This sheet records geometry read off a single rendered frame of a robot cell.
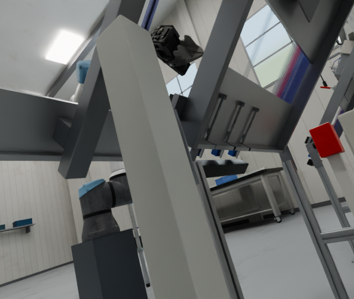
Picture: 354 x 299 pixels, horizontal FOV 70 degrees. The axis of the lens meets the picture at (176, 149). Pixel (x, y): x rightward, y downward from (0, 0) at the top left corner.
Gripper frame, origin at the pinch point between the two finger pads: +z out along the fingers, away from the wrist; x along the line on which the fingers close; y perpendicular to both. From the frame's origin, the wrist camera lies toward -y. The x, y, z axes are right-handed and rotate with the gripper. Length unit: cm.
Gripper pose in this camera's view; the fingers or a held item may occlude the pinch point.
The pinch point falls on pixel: (200, 55)
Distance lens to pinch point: 75.3
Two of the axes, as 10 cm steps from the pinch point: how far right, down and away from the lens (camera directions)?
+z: 7.2, 3.1, -6.2
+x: 5.1, -8.5, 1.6
